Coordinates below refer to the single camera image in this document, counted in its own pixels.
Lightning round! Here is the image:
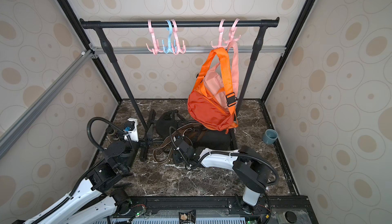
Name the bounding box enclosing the red-orange waist bag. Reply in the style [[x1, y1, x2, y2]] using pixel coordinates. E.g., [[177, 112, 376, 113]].
[[187, 90, 238, 131]]

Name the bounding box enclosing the orange sling bag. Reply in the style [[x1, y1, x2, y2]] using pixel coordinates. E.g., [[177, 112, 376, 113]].
[[192, 47, 239, 130]]

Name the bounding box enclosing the pink sling bag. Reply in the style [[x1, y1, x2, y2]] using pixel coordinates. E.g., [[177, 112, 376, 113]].
[[194, 41, 239, 109]]

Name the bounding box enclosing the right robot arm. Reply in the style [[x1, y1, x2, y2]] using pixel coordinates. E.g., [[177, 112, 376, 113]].
[[168, 127, 280, 211]]

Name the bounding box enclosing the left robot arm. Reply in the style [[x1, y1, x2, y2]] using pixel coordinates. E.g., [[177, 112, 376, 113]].
[[25, 117, 147, 224]]

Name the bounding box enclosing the black bag right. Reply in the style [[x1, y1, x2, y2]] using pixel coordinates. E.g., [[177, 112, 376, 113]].
[[184, 126, 231, 150]]

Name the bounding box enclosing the black bag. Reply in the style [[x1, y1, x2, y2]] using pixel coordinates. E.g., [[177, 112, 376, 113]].
[[184, 126, 231, 150], [155, 110, 189, 139]]

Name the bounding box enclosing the black bag left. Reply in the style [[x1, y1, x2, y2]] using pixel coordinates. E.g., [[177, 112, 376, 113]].
[[155, 110, 189, 139]]

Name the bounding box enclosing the light blue hook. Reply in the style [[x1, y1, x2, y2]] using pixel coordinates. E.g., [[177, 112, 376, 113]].
[[162, 20, 175, 53]]

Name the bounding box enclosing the pink hook far left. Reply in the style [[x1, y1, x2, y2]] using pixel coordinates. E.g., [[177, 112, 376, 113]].
[[146, 20, 163, 55]]

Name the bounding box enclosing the pink hook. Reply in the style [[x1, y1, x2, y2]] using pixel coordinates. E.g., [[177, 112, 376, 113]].
[[171, 19, 186, 55], [225, 18, 241, 49], [211, 19, 228, 49], [146, 20, 163, 55]]

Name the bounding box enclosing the pink hook far right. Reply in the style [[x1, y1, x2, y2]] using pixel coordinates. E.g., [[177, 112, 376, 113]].
[[225, 18, 241, 49]]

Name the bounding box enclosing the pink hook middle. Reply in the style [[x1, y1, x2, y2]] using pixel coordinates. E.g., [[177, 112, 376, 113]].
[[171, 19, 186, 55]]

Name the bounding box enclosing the small snack packet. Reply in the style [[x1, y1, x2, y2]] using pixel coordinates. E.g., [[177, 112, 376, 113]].
[[179, 210, 197, 224]]

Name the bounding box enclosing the grey-blue cup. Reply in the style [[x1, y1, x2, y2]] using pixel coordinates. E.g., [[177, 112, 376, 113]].
[[262, 129, 278, 145]]

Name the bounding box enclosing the black round knob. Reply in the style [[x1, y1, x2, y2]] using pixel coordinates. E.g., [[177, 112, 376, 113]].
[[284, 211, 298, 224]]

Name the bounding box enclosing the black clothes rack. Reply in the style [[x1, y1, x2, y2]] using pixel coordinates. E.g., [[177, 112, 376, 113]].
[[80, 17, 280, 162]]

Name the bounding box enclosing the brown strap bag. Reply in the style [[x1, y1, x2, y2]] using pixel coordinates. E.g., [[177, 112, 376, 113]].
[[153, 123, 202, 164]]

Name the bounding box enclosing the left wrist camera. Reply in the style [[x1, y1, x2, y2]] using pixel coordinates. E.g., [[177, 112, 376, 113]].
[[123, 118, 139, 142]]

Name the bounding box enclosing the aluminium rail back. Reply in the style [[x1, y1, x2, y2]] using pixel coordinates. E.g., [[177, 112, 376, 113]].
[[92, 45, 286, 55]]

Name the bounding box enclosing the aluminium rail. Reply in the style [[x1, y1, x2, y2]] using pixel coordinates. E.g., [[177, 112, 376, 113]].
[[1, 49, 93, 158], [92, 45, 286, 55]]

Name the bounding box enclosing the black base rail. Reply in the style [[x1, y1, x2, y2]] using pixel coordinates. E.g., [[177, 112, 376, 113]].
[[55, 195, 310, 224]]

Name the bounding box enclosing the aluminium rail left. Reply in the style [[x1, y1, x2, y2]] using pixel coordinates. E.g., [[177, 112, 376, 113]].
[[1, 49, 93, 158]]

